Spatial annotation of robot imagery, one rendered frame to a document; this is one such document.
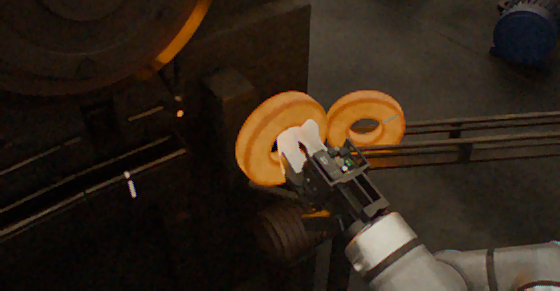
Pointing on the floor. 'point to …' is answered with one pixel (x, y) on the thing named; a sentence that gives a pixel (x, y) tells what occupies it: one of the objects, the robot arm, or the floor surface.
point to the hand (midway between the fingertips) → (283, 130)
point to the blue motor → (529, 27)
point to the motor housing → (288, 246)
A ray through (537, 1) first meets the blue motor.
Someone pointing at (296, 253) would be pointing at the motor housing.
